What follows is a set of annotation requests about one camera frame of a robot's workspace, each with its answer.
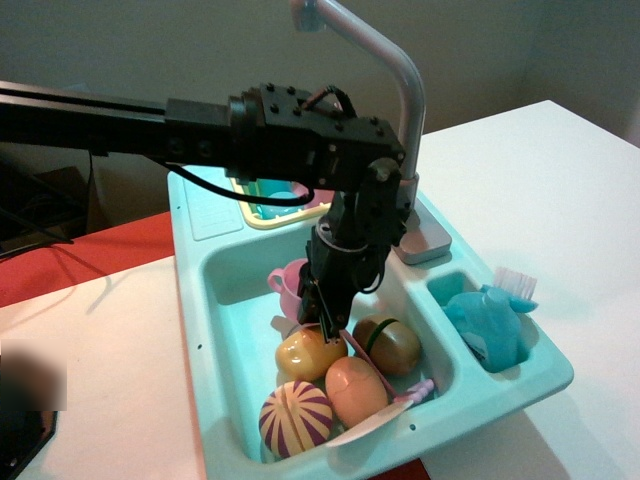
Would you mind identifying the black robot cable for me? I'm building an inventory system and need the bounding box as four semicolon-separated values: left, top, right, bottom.
167;162;316;207

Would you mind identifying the pink toy cup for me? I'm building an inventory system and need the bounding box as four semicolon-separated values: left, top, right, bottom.
267;258;307;322

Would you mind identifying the pink toy plate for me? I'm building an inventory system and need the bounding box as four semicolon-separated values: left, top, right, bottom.
291;180;334;207

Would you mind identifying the black power cord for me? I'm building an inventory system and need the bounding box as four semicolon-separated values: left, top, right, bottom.
0;149;109;261

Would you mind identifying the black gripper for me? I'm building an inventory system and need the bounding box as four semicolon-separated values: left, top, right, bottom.
297;224;389;343

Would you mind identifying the grey toy faucet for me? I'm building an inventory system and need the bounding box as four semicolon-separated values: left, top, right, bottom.
290;1;452;265

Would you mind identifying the teal toy sink unit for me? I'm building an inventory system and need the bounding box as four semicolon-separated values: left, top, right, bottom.
168;175;573;479

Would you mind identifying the purple striped toy onion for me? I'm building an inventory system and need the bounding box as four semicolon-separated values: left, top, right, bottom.
259;380;333;458

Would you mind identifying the brown toy kiwi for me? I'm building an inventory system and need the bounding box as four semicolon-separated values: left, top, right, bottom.
352;314;421;376

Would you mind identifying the cracked beige toy egg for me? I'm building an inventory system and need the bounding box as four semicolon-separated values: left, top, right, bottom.
325;356;389;428

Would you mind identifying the lying blue toy cup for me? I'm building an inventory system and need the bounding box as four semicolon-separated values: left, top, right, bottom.
256;191;300;220

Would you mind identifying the red cloth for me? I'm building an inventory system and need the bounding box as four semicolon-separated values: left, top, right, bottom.
1;212;174;307

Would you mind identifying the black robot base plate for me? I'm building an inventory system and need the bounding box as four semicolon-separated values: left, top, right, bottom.
1;411;58;479

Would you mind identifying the blue soap bottle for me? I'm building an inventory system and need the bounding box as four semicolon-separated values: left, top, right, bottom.
443;287;521;373

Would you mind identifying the yellow toy potato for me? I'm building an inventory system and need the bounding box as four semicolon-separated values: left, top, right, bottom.
275;326;348;382

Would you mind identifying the cardboard box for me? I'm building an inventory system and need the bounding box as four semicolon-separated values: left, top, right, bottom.
34;165;111;239

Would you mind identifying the blue dish brush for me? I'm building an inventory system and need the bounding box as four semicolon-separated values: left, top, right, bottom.
480;267;538;314

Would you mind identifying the yellow dish rack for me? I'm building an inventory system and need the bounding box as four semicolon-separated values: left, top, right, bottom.
231;179;334;230

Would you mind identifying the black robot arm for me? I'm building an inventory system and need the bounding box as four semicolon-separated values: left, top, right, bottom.
1;82;409;340

